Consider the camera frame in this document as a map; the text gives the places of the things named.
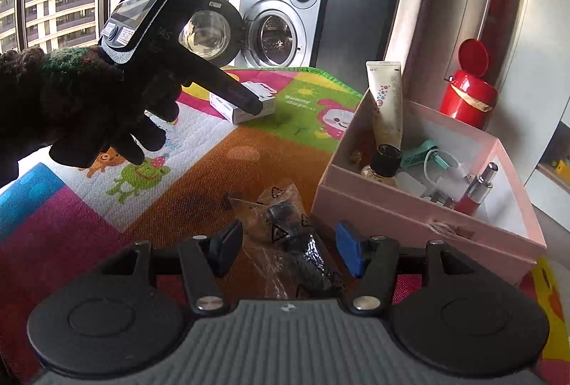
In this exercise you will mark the silver washing machine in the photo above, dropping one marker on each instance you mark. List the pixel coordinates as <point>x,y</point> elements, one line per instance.
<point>276,24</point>

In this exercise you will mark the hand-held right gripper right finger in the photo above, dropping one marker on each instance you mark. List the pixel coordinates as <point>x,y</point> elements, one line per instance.
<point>349,250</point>

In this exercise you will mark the red trash bin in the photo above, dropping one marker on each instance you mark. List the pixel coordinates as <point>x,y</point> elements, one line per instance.
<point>467,95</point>

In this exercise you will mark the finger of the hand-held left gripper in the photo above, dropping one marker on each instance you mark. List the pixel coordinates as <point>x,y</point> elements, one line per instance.
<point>222,87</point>

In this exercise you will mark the person's left hand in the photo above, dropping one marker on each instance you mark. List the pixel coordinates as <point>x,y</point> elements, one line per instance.
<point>84,108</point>

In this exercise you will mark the white USB charger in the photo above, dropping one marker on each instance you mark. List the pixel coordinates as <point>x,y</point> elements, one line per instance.
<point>412,185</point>

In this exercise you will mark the cream lotion tube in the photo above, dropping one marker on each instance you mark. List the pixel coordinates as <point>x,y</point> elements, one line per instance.
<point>385,104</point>

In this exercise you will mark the colourful cartoon mat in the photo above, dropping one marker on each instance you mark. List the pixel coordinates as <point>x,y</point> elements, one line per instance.
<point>178,171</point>

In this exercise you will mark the red atomizer with silver cap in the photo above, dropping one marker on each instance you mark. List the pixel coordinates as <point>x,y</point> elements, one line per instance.
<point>478,189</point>

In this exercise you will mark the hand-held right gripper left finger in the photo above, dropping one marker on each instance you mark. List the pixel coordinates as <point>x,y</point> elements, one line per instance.
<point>229,243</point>

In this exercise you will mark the small white carton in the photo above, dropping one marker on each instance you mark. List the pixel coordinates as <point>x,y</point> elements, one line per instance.
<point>249,104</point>

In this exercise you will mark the white plug adapter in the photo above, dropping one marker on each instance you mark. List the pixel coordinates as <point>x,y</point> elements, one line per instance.
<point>438,198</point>

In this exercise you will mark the teal plastic clip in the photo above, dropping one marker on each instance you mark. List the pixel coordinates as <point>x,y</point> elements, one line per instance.
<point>418,153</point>

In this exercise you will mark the pink cardboard box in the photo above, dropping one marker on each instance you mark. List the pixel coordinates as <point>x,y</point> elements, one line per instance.
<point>400,229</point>

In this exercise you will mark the small yellow bottle black cap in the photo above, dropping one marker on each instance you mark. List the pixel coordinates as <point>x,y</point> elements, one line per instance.
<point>383,169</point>

